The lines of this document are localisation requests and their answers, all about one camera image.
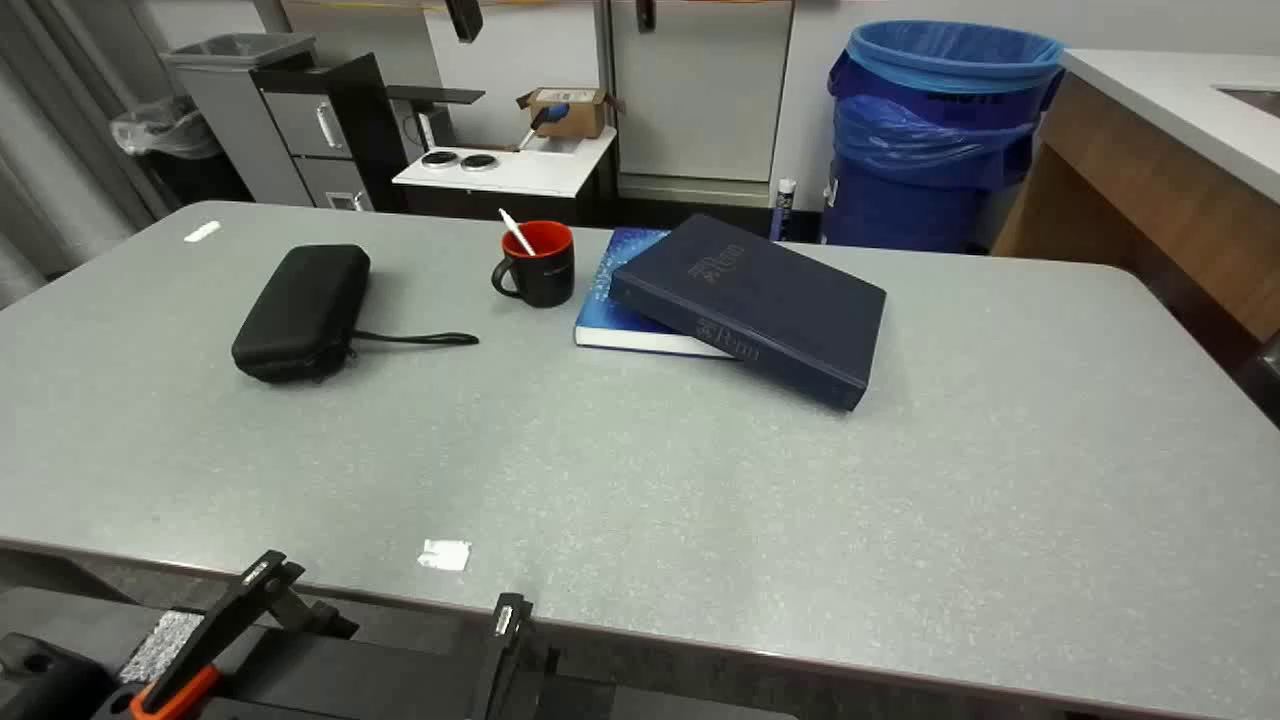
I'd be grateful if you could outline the grey lidded trash bin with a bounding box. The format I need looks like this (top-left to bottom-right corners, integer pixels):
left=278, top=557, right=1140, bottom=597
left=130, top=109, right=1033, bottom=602
left=159, top=32, right=318, bottom=207

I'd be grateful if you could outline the grey curtain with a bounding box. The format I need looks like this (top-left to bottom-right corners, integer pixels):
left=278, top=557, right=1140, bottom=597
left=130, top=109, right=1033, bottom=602
left=0, top=0, right=173, bottom=309

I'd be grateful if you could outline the wooden counter with white top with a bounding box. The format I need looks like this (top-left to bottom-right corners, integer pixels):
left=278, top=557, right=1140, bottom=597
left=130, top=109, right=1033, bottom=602
left=991, top=48, right=1280, bottom=426

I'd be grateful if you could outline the black zip case with strap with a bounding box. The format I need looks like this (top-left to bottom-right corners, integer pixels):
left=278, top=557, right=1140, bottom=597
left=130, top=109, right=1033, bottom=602
left=231, top=244, right=480, bottom=385

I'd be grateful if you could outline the blue bin with blue liner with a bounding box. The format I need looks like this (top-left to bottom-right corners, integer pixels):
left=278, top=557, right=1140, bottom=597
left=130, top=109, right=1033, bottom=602
left=821, top=19, right=1067, bottom=254

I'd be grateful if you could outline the white pen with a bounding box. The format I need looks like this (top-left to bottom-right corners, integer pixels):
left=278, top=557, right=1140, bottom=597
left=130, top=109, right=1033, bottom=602
left=499, top=208, right=538, bottom=258

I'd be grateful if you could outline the black mug with red inside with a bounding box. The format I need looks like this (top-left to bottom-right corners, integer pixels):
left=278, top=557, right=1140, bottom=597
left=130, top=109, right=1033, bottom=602
left=490, top=220, right=577, bottom=309

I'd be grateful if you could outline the bright blue book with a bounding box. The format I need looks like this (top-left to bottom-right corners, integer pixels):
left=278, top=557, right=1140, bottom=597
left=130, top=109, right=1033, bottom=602
left=574, top=227, right=738, bottom=360

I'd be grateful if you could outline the counter sink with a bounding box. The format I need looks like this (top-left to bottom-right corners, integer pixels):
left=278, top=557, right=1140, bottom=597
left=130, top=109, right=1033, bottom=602
left=1214, top=84, right=1280, bottom=121

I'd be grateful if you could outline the grey metal cabinet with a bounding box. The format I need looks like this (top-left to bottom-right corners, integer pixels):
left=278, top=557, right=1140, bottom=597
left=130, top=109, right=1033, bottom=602
left=596, top=0, right=798, bottom=210

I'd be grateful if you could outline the dark navy hardcover book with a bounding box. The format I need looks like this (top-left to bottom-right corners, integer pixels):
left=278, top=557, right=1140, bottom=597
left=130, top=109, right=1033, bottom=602
left=609, top=213, right=888, bottom=413

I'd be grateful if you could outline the clear plastic bag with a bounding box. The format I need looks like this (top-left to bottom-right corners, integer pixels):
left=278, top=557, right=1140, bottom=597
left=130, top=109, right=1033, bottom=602
left=109, top=94, right=223, bottom=162

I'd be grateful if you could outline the open cardboard box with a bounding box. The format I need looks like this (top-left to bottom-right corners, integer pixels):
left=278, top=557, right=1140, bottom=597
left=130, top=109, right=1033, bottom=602
left=516, top=86, right=621, bottom=141

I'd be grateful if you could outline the black and grey drawer cabinet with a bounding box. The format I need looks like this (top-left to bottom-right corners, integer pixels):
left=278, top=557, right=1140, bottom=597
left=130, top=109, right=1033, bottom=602
left=249, top=53, right=410, bottom=214

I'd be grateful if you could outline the black clamp with orange handle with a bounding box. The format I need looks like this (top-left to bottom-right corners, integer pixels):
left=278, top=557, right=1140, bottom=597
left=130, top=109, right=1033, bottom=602
left=128, top=549, right=359, bottom=720

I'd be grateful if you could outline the small white side table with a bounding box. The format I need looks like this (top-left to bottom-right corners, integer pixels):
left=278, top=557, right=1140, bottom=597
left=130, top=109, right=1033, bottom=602
left=391, top=125, right=619, bottom=223

